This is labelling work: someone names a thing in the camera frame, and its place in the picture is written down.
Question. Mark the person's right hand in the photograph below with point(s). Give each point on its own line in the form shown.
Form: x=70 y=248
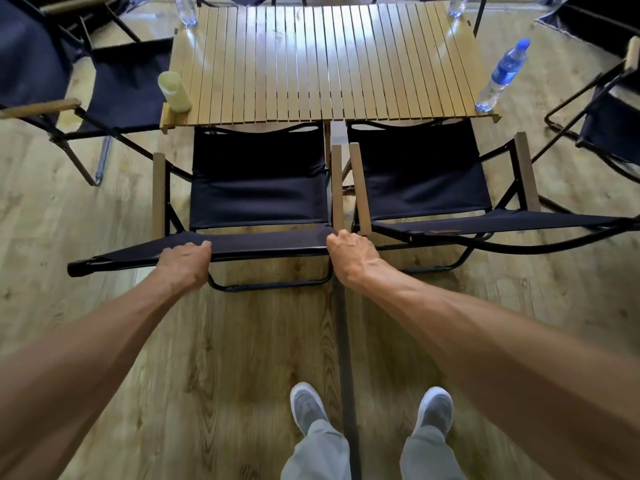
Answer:
x=352 y=259

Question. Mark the person's left hand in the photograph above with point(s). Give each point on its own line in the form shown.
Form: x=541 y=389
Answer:
x=182 y=267

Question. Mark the person's left fingers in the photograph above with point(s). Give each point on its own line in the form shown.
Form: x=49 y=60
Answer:
x=192 y=246

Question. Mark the person's right fingers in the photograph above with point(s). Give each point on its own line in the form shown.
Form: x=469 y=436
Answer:
x=347 y=237

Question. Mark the person's right forearm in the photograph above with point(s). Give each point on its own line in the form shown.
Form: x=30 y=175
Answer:
x=490 y=359

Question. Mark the person's left forearm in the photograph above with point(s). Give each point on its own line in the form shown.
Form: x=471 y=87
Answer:
x=80 y=364

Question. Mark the dark narrow strip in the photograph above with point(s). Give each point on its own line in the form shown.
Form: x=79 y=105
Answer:
x=346 y=369

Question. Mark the pale yellow cylindrical bottle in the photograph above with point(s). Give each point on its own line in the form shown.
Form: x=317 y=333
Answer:
x=175 y=92

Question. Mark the wooden slatted folding table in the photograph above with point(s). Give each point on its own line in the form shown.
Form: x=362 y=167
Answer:
x=325 y=64

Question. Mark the grey left shoe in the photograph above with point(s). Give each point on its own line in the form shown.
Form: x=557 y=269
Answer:
x=307 y=407

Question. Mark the grey shoe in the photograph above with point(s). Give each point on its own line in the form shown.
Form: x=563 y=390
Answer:
x=435 y=407
x=307 y=407

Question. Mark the grey right shoe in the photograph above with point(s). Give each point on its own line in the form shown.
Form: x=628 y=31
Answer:
x=435 y=407

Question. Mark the grey trousers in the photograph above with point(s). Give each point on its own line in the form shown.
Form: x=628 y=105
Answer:
x=320 y=457

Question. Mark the blue-capped water bottle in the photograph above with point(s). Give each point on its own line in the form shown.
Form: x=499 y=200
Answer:
x=502 y=74

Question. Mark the clear plastic water bottle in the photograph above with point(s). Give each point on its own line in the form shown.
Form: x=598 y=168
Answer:
x=186 y=9
x=457 y=4

